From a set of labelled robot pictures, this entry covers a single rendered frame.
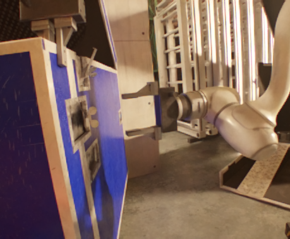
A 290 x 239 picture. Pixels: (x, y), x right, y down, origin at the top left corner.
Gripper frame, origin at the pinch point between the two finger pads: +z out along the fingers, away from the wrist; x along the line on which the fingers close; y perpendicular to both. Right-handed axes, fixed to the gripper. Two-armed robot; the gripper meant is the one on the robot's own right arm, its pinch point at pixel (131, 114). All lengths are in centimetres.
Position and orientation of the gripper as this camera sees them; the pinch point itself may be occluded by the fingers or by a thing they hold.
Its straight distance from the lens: 57.7
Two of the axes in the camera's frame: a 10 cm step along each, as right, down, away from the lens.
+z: -9.2, 1.5, -3.6
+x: 0.9, 9.8, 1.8
